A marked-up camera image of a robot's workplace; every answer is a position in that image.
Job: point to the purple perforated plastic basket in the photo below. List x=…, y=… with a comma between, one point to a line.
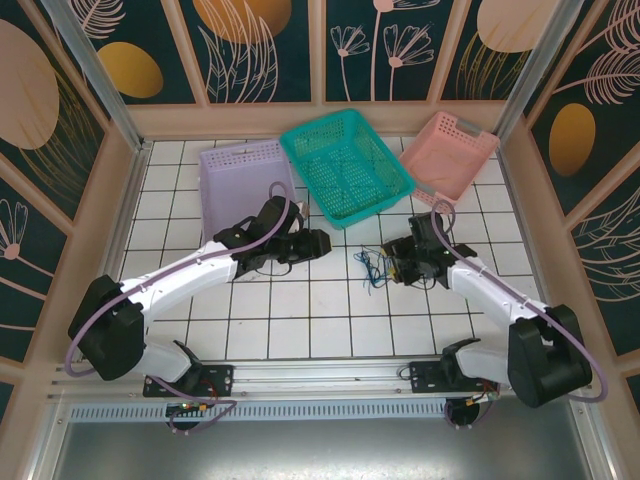
x=235, y=190

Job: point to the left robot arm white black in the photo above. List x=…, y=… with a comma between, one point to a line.
x=175, y=272

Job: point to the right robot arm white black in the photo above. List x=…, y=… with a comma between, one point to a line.
x=500, y=295

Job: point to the pink perforated plastic basket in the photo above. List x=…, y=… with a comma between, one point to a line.
x=450, y=150

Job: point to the teal perforated plastic basket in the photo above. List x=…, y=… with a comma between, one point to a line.
x=350, y=127

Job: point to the grey metal sheet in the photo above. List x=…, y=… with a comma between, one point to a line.
x=320, y=450

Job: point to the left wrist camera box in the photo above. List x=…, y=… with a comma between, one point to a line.
x=302, y=209

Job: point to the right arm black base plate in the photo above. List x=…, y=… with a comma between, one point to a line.
x=425, y=380

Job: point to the long aluminium mounting rail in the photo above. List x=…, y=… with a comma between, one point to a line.
x=320, y=375

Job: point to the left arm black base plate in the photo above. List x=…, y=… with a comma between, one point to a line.
x=220, y=380

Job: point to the aluminium corner post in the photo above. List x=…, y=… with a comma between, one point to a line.
x=97, y=75
x=532, y=75

